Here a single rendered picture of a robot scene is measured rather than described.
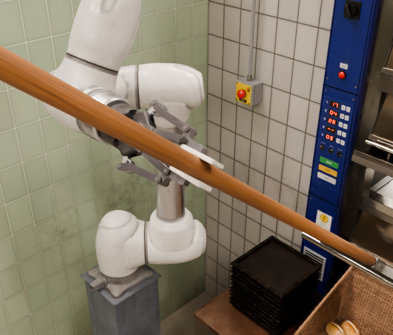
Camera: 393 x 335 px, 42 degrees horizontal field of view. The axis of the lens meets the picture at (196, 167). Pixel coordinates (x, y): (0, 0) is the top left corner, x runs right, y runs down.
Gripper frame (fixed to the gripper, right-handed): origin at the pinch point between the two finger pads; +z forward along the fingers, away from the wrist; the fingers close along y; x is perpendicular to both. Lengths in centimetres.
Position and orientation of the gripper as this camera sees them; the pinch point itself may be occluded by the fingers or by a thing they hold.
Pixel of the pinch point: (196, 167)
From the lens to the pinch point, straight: 77.1
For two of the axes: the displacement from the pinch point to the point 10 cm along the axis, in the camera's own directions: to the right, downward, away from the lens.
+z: 6.9, 3.8, -6.2
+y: -4.8, 8.8, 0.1
